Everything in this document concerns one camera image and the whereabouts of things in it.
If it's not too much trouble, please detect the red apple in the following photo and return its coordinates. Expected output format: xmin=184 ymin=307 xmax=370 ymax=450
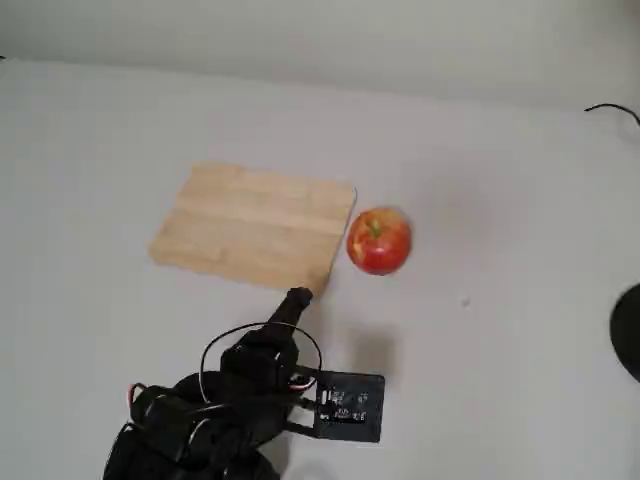
xmin=346 ymin=206 xmax=413 ymax=277

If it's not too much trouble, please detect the wooden cutting board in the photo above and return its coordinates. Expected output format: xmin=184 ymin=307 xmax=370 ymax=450
xmin=147 ymin=160 xmax=359 ymax=299

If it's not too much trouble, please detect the black round object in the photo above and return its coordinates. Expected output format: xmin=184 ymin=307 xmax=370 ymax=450
xmin=609 ymin=282 xmax=640 ymax=385

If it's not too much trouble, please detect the thin looping wire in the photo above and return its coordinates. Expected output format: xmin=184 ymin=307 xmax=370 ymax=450
xmin=199 ymin=322 xmax=324 ymax=404

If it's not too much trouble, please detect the black cable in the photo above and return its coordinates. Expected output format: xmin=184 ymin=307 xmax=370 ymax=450
xmin=584 ymin=103 xmax=640 ymax=127

